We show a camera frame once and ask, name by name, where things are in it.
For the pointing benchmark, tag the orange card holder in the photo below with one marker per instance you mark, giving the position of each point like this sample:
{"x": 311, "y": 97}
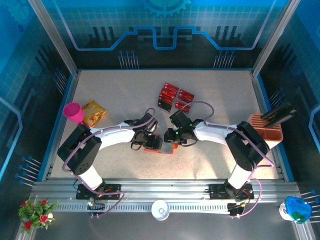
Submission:
{"x": 166, "y": 150}

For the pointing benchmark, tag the red VIP card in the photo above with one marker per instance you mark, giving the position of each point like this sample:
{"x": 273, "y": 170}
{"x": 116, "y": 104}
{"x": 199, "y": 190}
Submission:
{"x": 172, "y": 87}
{"x": 186, "y": 95}
{"x": 182, "y": 105}
{"x": 166, "y": 98}
{"x": 168, "y": 93}

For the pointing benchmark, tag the red snack packets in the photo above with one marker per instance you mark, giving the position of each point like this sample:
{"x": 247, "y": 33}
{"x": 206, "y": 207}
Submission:
{"x": 176, "y": 100}

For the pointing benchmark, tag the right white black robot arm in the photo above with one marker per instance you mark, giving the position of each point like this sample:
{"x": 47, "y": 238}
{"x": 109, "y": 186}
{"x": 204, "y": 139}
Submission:
{"x": 250, "y": 150}

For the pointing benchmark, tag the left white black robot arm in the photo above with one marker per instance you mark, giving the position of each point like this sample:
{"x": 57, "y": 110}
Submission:
{"x": 80, "y": 150}

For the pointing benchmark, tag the yellow snack bag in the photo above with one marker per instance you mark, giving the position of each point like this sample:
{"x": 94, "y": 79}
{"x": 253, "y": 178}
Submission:
{"x": 93, "y": 112}

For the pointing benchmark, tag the white paper cup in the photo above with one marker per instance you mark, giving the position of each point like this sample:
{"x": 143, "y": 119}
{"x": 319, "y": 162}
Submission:
{"x": 160, "y": 210}

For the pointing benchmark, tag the pink plastic goblet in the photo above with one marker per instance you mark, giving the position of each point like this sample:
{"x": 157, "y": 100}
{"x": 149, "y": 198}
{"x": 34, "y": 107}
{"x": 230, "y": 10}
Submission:
{"x": 73, "y": 113}

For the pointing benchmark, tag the orange white knife block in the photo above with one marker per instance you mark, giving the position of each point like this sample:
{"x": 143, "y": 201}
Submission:
{"x": 270, "y": 132}

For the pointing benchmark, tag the artificial plant red flowers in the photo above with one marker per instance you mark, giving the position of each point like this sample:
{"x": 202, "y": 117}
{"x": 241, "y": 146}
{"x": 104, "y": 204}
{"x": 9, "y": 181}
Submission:
{"x": 37, "y": 215}

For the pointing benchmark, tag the blue green globe ball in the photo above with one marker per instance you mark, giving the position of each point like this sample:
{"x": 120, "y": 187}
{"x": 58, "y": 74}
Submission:
{"x": 298, "y": 210}

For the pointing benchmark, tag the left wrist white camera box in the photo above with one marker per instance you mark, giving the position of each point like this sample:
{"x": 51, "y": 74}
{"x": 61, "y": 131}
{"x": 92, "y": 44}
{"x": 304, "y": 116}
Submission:
{"x": 152, "y": 126}

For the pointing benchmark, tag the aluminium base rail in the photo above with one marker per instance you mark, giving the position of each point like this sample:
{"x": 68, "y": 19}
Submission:
{"x": 162, "y": 190}

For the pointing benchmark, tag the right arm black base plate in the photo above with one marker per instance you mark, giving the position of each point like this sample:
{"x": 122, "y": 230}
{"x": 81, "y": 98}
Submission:
{"x": 216, "y": 191}

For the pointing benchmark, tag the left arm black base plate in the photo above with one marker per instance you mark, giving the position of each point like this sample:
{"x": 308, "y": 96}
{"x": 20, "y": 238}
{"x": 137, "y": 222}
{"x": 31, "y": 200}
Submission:
{"x": 112, "y": 191}

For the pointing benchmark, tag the aluminium table side rail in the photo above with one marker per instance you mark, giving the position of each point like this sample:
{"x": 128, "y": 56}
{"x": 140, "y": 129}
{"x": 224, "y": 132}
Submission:
{"x": 260, "y": 100}
{"x": 72, "y": 85}

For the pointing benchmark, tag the aluminium frame post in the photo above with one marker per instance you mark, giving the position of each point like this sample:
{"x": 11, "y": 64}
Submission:
{"x": 274, "y": 37}
{"x": 55, "y": 37}

